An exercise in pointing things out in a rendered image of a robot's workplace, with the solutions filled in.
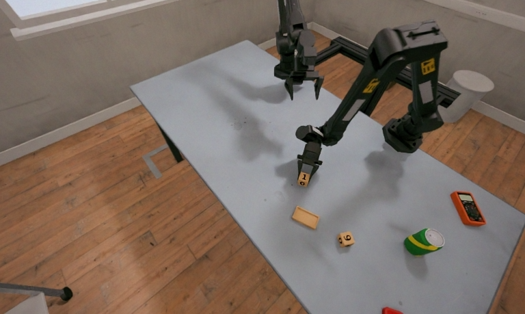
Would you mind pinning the orange number cube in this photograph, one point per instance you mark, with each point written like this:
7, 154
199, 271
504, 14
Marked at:
345, 239
303, 179

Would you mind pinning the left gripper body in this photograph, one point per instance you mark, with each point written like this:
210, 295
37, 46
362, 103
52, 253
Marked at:
310, 162

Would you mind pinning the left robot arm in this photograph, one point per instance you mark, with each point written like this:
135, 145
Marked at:
391, 50

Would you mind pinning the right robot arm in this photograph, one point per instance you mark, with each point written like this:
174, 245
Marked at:
303, 54

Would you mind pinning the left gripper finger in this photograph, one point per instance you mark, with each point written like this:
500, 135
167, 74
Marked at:
300, 164
315, 168

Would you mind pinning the orange digital multimeter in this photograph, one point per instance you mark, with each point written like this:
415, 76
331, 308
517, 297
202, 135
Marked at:
467, 208

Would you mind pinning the green and yellow drink can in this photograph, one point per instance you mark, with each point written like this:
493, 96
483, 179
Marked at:
424, 242

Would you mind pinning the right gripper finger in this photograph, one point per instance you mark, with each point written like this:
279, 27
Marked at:
316, 89
289, 82

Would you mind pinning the red mint tin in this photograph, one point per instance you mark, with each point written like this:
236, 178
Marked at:
388, 310

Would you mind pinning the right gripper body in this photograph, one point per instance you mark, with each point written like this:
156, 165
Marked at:
307, 75

